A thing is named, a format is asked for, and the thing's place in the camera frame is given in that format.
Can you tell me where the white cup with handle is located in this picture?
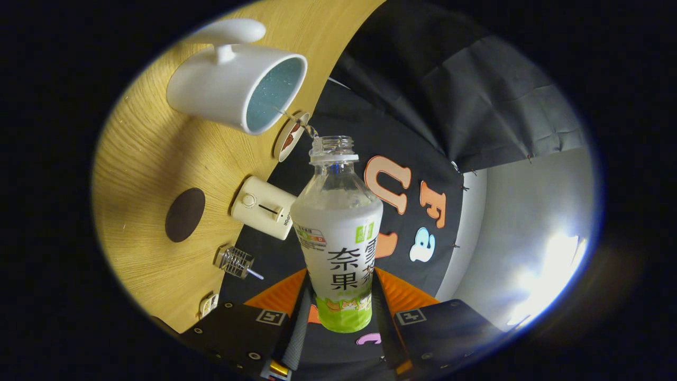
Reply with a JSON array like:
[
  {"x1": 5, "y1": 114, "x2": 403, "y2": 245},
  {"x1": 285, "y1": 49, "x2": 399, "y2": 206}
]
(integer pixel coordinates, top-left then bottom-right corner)
[{"x1": 167, "y1": 19, "x2": 308, "y2": 135}]

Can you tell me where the wooden table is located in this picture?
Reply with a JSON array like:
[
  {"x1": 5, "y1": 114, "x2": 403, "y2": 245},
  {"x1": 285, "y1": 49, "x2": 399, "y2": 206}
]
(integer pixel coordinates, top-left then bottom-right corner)
[{"x1": 93, "y1": 0, "x2": 387, "y2": 335}]

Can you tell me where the cream toaster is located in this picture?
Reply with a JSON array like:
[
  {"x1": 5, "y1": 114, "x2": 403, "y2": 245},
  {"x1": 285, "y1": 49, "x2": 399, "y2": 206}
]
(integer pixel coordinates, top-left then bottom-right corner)
[{"x1": 231, "y1": 176, "x2": 298, "y2": 241}]

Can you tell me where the dark round coaster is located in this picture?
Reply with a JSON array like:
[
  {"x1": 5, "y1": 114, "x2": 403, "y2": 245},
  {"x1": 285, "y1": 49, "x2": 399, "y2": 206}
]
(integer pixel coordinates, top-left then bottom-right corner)
[{"x1": 165, "y1": 188, "x2": 206, "y2": 243}]

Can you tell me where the clear juice bottle white label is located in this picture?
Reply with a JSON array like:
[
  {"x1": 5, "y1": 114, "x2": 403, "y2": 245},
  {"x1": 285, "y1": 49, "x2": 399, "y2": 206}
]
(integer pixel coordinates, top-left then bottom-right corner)
[{"x1": 290, "y1": 135, "x2": 384, "y2": 333}]

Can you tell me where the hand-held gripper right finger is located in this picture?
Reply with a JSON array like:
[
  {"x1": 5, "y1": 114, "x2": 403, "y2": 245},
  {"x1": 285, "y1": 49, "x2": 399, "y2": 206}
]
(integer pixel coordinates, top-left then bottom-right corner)
[{"x1": 373, "y1": 267, "x2": 503, "y2": 377}]

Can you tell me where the small white plate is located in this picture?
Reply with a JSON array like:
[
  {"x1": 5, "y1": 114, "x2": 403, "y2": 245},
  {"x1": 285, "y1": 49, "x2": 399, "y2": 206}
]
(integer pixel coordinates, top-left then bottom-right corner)
[{"x1": 273, "y1": 111, "x2": 312, "y2": 162}]

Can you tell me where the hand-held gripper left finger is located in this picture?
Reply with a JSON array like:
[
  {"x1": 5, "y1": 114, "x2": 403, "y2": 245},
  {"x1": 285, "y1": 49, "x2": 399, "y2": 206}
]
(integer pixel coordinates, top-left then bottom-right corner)
[{"x1": 180, "y1": 267, "x2": 312, "y2": 379}]

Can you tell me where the wire mesh utensil holder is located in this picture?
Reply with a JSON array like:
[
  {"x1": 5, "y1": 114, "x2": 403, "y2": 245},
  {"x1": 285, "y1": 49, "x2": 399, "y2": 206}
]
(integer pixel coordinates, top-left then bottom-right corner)
[{"x1": 216, "y1": 246, "x2": 255, "y2": 279}]

